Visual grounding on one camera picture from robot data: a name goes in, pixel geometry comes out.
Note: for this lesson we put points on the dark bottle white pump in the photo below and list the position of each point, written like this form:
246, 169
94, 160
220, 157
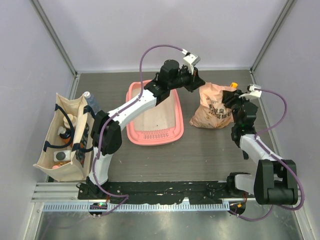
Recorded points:
64, 133

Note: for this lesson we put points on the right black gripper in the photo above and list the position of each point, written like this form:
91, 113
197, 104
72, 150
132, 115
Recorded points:
229, 97

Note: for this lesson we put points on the beige wooden item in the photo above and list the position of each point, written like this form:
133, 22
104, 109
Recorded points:
70, 120

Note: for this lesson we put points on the aluminium rail frame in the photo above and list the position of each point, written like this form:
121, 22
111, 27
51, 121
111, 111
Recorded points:
62, 197

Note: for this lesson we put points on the white bottle grey cap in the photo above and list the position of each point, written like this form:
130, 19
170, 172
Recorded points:
62, 156

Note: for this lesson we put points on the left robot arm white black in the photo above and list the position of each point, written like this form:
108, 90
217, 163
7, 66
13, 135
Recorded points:
107, 128

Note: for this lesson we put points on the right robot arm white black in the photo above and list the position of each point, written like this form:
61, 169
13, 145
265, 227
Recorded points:
274, 182

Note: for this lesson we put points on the pink litter box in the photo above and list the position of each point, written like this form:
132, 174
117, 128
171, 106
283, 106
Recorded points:
159, 125

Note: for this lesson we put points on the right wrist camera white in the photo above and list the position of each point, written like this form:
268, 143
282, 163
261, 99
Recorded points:
253, 92

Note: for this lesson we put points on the black bag clip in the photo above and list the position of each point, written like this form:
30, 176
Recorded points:
245, 155

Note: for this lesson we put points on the beige canvas tote bag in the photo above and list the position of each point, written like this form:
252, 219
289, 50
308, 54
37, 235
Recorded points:
80, 142

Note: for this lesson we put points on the clear plastic water bottle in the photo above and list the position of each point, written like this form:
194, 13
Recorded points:
92, 102

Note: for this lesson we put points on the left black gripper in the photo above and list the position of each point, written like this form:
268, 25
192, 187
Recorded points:
195, 82

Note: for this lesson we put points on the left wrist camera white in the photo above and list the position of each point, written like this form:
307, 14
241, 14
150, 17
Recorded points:
190, 60

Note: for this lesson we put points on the pink cat litter bag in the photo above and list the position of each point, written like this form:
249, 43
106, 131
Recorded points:
211, 113

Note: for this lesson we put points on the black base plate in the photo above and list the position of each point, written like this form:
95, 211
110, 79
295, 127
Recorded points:
161, 192

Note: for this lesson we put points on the yellow plastic scoop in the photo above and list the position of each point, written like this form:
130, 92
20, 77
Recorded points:
234, 85

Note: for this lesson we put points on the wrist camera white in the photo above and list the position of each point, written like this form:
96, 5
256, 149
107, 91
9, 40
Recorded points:
190, 60
253, 92

